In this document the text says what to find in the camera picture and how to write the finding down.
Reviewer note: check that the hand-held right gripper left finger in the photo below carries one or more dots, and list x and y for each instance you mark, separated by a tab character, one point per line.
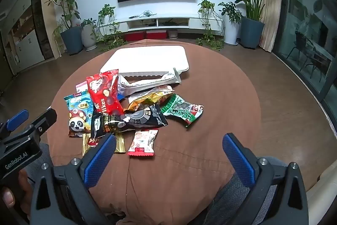
100	161

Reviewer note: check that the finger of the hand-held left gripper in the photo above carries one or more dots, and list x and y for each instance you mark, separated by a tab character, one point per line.
44	121
17	118

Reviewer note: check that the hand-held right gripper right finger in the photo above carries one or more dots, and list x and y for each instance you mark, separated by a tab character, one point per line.
239	161

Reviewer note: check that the gold red snack packet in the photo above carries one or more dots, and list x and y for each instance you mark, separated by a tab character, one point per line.
119	146

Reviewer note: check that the blue panda snack packet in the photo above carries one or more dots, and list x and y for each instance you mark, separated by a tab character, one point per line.
79	114

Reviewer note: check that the small black snack packet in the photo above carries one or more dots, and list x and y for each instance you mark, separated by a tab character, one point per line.
97	126

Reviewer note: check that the small red white packet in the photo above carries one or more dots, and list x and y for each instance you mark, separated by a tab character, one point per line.
142	143

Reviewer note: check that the pink snack packet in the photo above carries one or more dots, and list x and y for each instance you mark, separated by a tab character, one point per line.
80	86

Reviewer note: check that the yellow snack packet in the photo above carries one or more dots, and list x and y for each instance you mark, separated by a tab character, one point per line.
143	102

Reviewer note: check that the green snack packet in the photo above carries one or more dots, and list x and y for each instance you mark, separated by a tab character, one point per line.
181	109

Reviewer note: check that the long white snack packet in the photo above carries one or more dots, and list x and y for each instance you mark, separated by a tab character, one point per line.
147	83

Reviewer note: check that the clear snack packet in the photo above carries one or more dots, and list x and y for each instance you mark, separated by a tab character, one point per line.
160	90

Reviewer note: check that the white plastic tray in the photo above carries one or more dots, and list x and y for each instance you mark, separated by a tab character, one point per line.
147	59

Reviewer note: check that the person's left hand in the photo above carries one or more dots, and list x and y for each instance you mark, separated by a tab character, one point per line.
15	196

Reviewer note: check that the dark blue square planter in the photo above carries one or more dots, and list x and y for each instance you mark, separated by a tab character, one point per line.
71	40
251	32

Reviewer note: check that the cream seat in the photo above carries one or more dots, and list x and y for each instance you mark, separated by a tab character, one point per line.
323	188

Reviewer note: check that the white ribbed planter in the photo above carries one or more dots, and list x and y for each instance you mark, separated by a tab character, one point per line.
89	37

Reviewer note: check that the small leafy plant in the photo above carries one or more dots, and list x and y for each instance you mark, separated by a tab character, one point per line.
88	22

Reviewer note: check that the trailing pothos plant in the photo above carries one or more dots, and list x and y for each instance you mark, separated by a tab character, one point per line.
206	7
106	14

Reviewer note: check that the red storage box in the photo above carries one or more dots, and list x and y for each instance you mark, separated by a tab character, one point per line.
134	35
156	34

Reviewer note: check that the tall white planter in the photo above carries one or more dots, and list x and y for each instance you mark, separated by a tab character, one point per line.
232	32

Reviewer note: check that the dark chair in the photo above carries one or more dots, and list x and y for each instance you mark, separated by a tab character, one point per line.
300	43

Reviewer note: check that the white television cabinet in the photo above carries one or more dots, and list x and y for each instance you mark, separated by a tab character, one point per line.
139	24

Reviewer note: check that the small white pot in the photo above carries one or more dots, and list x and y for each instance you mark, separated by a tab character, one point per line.
173	33

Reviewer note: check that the glass sliding door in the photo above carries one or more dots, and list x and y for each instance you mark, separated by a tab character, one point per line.
308	30

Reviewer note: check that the small bushy plant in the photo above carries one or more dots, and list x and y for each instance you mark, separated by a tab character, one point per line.
231	12

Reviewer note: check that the beige curtain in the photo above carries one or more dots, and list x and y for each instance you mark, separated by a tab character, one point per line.
270	3

